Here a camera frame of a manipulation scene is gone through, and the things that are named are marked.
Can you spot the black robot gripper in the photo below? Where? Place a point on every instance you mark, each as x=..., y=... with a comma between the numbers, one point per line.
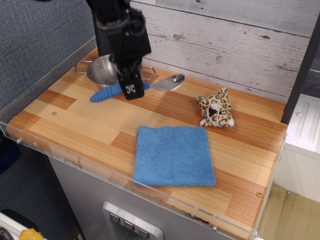
x=129, y=42

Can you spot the blue handled metal spoon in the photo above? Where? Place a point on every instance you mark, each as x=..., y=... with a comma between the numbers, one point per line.
x=166, y=85

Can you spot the leopard print plush toy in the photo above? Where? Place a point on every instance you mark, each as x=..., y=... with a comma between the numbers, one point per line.
x=215, y=110

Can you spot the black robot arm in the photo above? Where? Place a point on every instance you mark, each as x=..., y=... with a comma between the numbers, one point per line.
x=120, y=31

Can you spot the blue folded cloth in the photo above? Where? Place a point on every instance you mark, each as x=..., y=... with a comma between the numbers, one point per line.
x=173, y=157

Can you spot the stainless steel bowl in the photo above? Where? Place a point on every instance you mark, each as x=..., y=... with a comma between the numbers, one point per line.
x=104, y=70

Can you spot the clear acrylic table guard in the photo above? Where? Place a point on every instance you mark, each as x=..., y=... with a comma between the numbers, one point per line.
x=92, y=148

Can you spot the dark blue object left edge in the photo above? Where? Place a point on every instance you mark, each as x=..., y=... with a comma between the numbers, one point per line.
x=9, y=153

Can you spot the silver cabinet control panel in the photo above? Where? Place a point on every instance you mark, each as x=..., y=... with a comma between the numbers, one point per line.
x=124, y=225

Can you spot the yellow object bottom left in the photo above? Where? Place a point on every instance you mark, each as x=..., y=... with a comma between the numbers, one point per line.
x=30, y=234

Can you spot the white side cabinet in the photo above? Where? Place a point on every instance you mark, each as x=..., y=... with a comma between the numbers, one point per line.
x=298, y=168

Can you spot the black vertical post right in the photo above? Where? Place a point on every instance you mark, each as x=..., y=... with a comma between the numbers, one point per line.
x=302, y=73

